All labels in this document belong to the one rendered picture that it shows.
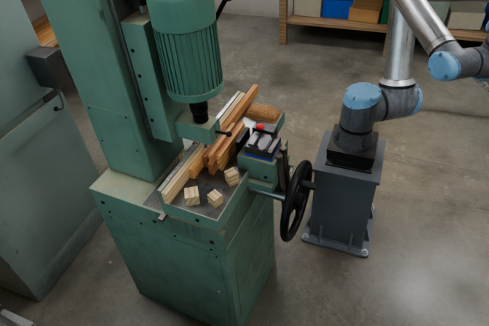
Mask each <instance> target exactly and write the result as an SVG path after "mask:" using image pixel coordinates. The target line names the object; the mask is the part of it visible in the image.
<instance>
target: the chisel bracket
mask: <svg viewBox="0 0 489 326"><path fill-rule="evenodd" d="M174 123H175V129H176V132H177V136H178V137H180V138H185V139H188V140H193V141H196V142H199V143H204V144H207V145H211V146H212V145H213V143H214V142H215V141H216V140H217V138H218V137H219V135H220V134H217V133H215V131H216V130H217V131H220V121H219V118H218V117H214V116H209V119H208V121H207V122H205V123H204V124H197V123H195V122H194V120H193V116H192V113H191V112H190V111H187V110H184V111H183V112H182V113H181V114H180V116H179V117H178V118H177V119H176V120H175V121H174Z"/></svg>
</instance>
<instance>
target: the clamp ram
mask: <svg viewBox="0 0 489 326"><path fill-rule="evenodd" d="M249 137H250V128H249V127H245V129H244V130H243V132H242V133H241V135H240V136H239V137H238V139H237V140H236V142H235V144H236V158H237V155H238V153H239V152H240V151H241V149H242V147H243V146H244V144H247V140H248V138H249Z"/></svg>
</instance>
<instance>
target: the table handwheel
mask: <svg viewBox="0 0 489 326"><path fill-rule="evenodd" d="M300 180H306V181H311V180H312V165H311V162H310V161H309V160H303V161H302V162H301V163H300V164H299V165H298V166H297V168H296V169H295V172H294V173H293V176H292V178H291V181H290V184H289V186H288V189H287V192H285V191H280V190H278V189H274V191H273V193H272V194H270V193H267V192H265V191H260V190H258V189H254V188H250V187H249V192H252V193H254V194H259V195H261V196H266V197H268V198H272V199H275V200H279V201H281V202H284V204H283V207H282V214H281V218H280V226H279V233H280V236H281V239H282V241H284V242H289V241H290V240H291V239H292V238H293V237H294V236H295V234H296V232H297V230H298V228H299V225H300V224H301V221H302V218H303V214H304V212H305V209H306V205H307V201H308V198H309V193H310V189H308V188H305V187H303V186H300V185H298V184H299V183H300ZM297 189H298V190H297ZM294 209H295V217H294V220H293V223H292V225H291V227H290V229H289V230H288V226H289V220H290V215H291V213H292V212H293V210H294Z"/></svg>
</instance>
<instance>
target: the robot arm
mask: <svg viewBox="0 0 489 326"><path fill-rule="evenodd" d="M415 38H417V39H418V40H419V42H420V43H421V46H422V47H423V48H424V50H425V51H426V53H427V55H428V56H429V62H428V69H429V73H430V74H431V76H432V77H433V78H434V79H436V80H437V81H441V82H444V81H447V82H450V81H453V80H455V79H464V78H469V77H472V78H474V79H476V80H478V81H484V82H489V34H488V36H487V37H486V39H485V40H484V42H483V43H482V45H481V46H480V47H470V48H464V49H463V48H462V47H461V45H460V44H459V43H458V42H457V40H456V39H454V38H453V36H452V35H451V33H450V31H449V30H448V29H447V28H446V26H445V25H444V23H443V22H442V21H441V19H440V18H439V16H438V15H437V13H436V12H435V11H434V10H433V8H432V6H431V5H430V4H429V2H428V1H427V0H389V19H388V29H387V40H386V59H385V69H384V76H383V77H382V78H381V79H380V80H379V85H378V86H376V85H374V84H371V83H367V82H359V83H356V84H352V85H351V86H349V87H348V88H347V89H346V92H345V95H344V97H343V105H342V109H341V117H340V121H339V124H338V126H337V127H336V128H335V130H334V131H333V136H332V139H333V142H334V144H335V145H336V146H337V147H339V148H340V149H342V150H344V151H347V152H350V153H364V152H366V151H369V150H370V149H371V148H372V147H373V144H374V141H375V138H374V134H373V125H374V123H375V122H382V121H386V120H391V119H398V118H405V117H408V116H412V115H413V114H416V113H417V112H418V111H419V109H420V107H421V103H422V100H423V97H422V92H421V89H419V86H418V85H417V84H416V81H415V79H414V78H413V77H412V76H411V74H412V67H413V53H414V46H415Z"/></svg>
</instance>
